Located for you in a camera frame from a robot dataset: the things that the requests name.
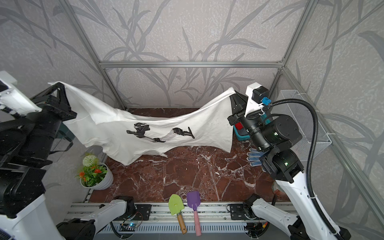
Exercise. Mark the aluminium frame crossbar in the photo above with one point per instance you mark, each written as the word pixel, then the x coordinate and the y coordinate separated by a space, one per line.
pixel 186 64

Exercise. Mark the red t-shirt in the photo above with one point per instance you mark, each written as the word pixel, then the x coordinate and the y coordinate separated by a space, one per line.
pixel 239 126

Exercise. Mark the white printed t-shirt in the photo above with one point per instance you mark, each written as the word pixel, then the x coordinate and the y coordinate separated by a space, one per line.
pixel 125 137

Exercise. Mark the clear plastic wall shelf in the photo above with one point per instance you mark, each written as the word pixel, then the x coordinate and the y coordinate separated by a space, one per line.
pixel 63 141

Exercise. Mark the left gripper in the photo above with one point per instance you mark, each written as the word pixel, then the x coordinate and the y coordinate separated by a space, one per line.
pixel 57 107

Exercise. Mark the potted artificial flowers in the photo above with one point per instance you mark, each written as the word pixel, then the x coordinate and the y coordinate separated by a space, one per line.
pixel 94 174

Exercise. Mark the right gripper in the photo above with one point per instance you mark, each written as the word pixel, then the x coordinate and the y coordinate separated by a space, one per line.
pixel 240 113

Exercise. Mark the teal plastic basket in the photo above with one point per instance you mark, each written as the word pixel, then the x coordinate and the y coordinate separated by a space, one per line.
pixel 242 135

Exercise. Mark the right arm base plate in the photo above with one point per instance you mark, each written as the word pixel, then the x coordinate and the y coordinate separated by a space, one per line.
pixel 240 212

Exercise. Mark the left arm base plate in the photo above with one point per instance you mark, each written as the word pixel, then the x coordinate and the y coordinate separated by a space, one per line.
pixel 143 212

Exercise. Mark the purple toy shovel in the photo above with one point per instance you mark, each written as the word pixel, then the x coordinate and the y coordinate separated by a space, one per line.
pixel 194 200

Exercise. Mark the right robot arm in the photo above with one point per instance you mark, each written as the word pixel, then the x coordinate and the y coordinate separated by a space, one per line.
pixel 274 141

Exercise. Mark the blue dotted work glove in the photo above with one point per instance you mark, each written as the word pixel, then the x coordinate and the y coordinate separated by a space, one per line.
pixel 253 157

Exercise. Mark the small green circuit board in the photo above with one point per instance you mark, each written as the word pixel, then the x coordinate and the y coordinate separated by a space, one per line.
pixel 129 227

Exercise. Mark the green toy shovel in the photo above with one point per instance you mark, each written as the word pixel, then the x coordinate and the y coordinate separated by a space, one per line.
pixel 176 205

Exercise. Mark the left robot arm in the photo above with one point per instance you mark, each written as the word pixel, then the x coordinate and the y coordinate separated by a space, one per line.
pixel 26 143

